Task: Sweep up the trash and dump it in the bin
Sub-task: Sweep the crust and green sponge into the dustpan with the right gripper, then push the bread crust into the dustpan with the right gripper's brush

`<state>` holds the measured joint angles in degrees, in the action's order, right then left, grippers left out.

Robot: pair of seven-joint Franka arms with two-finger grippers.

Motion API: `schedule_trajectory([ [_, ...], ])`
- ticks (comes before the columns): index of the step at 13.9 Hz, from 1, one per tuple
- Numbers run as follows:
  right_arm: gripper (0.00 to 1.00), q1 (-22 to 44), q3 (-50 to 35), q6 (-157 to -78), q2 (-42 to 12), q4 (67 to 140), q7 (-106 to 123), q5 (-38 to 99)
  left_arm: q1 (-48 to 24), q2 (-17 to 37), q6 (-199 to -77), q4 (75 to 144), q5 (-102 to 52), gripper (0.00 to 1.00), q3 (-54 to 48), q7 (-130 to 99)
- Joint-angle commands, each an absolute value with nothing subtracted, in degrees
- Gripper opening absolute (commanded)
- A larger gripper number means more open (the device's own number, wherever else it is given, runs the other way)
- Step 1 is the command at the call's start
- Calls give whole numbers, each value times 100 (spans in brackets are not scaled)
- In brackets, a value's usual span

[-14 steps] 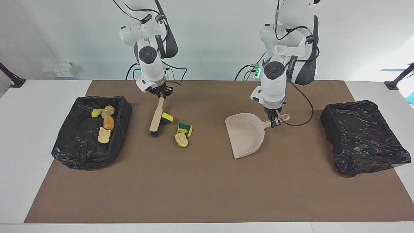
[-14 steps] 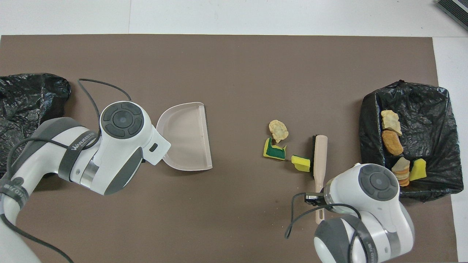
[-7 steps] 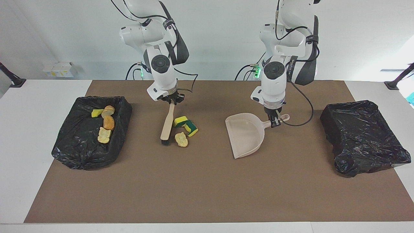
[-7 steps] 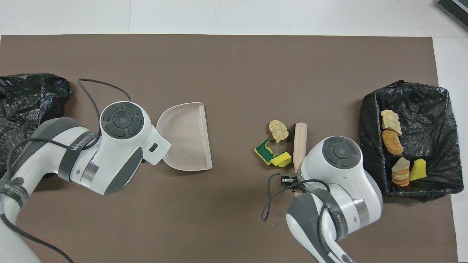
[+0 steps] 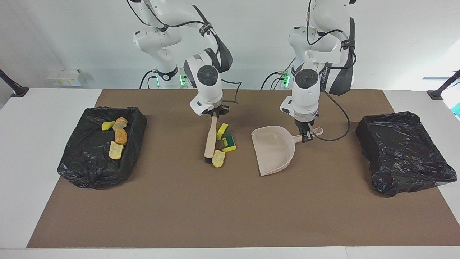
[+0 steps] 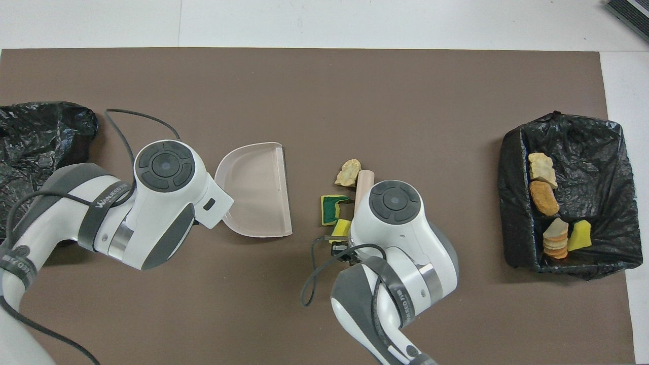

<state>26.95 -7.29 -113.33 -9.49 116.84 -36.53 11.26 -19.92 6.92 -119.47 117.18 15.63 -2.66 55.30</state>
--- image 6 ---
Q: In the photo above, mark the green and yellow sponge piece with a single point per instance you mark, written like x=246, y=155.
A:
x=332, y=209

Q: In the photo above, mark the beige hand brush black bristles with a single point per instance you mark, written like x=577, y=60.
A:
x=364, y=185

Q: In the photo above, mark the pale bread piece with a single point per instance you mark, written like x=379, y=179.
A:
x=348, y=172

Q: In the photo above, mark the beige plastic dustpan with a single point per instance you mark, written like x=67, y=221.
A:
x=258, y=192

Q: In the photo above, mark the round brown bread roll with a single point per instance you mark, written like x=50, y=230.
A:
x=544, y=198

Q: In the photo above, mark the striped bread chunk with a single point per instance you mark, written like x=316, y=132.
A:
x=556, y=241

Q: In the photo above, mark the striped croissant piece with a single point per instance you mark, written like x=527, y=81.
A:
x=541, y=168

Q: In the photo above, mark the small yellow sponge wedge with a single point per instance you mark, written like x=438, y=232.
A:
x=579, y=237

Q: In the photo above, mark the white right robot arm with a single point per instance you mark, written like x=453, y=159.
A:
x=395, y=243

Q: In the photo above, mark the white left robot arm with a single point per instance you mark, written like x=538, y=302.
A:
x=152, y=203

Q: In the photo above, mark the bin with black trash bag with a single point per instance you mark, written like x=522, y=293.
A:
x=603, y=167
x=30, y=142

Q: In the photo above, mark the brown table mat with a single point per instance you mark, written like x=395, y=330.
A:
x=324, y=101

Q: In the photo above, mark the dark ribbed device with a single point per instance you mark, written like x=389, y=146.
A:
x=634, y=15

